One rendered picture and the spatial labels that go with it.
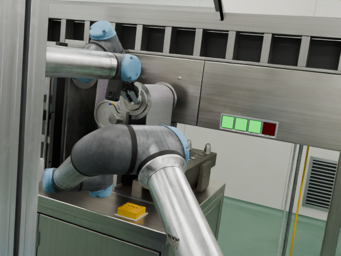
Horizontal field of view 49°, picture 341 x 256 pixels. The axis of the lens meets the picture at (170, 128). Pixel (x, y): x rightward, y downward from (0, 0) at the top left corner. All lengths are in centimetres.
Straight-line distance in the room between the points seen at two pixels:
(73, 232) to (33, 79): 104
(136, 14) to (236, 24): 49
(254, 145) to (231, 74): 245
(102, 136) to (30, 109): 43
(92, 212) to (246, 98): 81
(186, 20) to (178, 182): 109
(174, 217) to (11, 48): 48
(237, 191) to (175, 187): 344
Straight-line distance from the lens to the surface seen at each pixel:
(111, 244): 133
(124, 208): 126
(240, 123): 165
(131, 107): 146
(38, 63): 41
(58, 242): 146
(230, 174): 419
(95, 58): 98
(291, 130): 163
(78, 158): 87
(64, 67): 92
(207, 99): 170
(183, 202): 76
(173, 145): 85
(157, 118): 154
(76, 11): 207
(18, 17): 39
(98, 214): 128
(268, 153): 405
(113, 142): 82
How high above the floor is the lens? 140
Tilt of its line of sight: 9 degrees down
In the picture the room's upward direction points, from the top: 7 degrees clockwise
